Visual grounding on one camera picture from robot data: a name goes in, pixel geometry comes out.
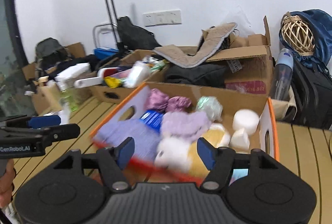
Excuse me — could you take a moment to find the blue water bottle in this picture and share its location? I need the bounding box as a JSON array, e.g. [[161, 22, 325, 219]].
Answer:
[[269, 48, 294, 101]]

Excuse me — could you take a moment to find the woven rattan ball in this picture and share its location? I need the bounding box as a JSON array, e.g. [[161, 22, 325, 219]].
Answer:
[[281, 12, 315, 56]]

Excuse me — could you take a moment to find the beige grey cushion mat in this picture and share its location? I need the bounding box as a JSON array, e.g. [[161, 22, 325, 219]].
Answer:
[[154, 22, 237, 69]]

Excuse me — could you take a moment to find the purple satin scrunchie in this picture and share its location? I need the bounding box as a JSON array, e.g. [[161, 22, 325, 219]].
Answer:
[[146, 88, 191, 113]]

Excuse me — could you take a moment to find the white bottle in box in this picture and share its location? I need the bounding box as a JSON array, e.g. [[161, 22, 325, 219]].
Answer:
[[124, 61, 151, 88]]

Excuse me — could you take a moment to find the blue velvet bag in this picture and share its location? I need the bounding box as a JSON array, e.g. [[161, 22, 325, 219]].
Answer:
[[278, 9, 331, 76]]

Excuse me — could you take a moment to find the black clothing in box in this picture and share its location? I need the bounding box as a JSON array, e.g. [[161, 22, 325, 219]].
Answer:
[[164, 64, 228, 88]]

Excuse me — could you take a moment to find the glass door frame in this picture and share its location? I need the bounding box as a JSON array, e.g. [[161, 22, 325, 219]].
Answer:
[[1, 0, 29, 117]]

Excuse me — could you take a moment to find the white wall socket strip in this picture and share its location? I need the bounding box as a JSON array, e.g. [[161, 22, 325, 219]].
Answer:
[[142, 10, 182, 27]]

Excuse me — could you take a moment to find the green spray bottle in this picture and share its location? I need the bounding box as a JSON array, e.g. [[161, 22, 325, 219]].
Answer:
[[57, 81, 78, 111]]

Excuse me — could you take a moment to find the white foam cylinder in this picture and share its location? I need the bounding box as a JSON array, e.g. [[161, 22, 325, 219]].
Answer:
[[232, 109, 259, 136]]

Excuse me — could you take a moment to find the red orange cardboard box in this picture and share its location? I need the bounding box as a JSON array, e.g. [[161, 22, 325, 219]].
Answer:
[[91, 82, 280, 184]]

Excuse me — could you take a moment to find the dark green backpack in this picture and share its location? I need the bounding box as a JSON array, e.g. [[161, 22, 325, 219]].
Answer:
[[35, 37, 73, 71]]

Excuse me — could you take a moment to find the black bag on trolley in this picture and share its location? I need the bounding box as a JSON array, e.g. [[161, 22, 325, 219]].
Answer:
[[117, 16, 161, 50]]

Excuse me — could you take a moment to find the small brown cardboard box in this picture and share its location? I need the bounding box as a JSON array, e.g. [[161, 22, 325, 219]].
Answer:
[[89, 50, 169, 104]]

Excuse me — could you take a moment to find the large brown cardboard box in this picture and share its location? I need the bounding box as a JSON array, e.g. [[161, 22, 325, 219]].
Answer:
[[152, 15, 275, 96]]

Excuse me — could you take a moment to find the lavender plush toy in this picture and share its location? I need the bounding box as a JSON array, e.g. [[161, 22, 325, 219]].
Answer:
[[160, 111, 212, 143]]

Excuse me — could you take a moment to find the metal folding chair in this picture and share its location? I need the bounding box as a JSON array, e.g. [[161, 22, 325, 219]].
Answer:
[[92, 23, 118, 50]]

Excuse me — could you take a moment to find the person's left hand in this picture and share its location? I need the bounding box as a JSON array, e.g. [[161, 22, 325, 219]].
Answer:
[[0, 159, 16, 209]]

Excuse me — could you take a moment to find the mint green scrunchie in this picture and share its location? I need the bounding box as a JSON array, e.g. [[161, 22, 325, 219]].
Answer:
[[195, 96, 223, 121]]

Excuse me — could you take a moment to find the yellow white plush toy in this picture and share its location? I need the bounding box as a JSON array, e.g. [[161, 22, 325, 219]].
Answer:
[[154, 123, 231, 178]]

